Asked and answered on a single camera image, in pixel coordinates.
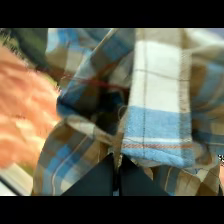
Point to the blue brown checked shirt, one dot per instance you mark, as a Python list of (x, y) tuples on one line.
[(156, 100)]

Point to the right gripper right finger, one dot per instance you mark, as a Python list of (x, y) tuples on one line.
[(136, 183)]

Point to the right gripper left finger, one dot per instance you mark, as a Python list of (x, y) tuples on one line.
[(96, 181)]

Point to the dark green garment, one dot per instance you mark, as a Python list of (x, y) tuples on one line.
[(31, 43)]

